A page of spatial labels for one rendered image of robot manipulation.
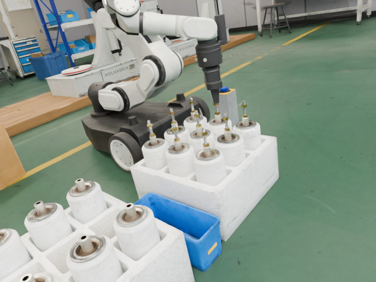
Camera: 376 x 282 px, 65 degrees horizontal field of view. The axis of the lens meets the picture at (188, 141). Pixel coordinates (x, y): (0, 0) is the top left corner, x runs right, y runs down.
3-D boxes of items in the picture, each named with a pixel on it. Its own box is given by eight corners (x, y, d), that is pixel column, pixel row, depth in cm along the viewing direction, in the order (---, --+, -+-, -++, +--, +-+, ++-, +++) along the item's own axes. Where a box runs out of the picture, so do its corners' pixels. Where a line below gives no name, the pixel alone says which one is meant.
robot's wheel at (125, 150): (114, 169, 149) (103, 133, 140) (122, 164, 152) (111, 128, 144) (140, 178, 136) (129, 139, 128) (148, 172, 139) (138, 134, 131)
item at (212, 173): (197, 200, 101) (187, 153, 93) (222, 191, 103) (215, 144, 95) (208, 216, 92) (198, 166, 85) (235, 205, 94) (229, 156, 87)
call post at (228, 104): (222, 157, 139) (212, 94, 127) (230, 150, 144) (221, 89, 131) (235, 160, 135) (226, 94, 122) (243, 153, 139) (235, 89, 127)
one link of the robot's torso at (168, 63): (153, 94, 137) (92, 24, 143) (178, 83, 148) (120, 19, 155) (165, 71, 125) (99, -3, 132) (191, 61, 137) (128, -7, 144)
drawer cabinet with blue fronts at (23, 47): (14, 78, 585) (-1, 42, 557) (37, 72, 615) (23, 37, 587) (26, 78, 547) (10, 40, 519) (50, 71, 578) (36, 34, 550)
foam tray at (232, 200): (141, 207, 115) (129, 167, 108) (200, 160, 141) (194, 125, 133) (225, 242, 90) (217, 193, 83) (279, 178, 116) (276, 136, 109)
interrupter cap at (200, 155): (192, 154, 93) (191, 153, 92) (214, 147, 94) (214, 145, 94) (201, 164, 86) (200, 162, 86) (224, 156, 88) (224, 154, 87)
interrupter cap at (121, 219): (110, 221, 69) (109, 218, 69) (135, 203, 74) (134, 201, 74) (129, 233, 64) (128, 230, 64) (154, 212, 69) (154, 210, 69)
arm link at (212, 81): (229, 87, 101) (224, 52, 97) (201, 92, 102) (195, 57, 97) (223, 79, 113) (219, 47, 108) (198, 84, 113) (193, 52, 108)
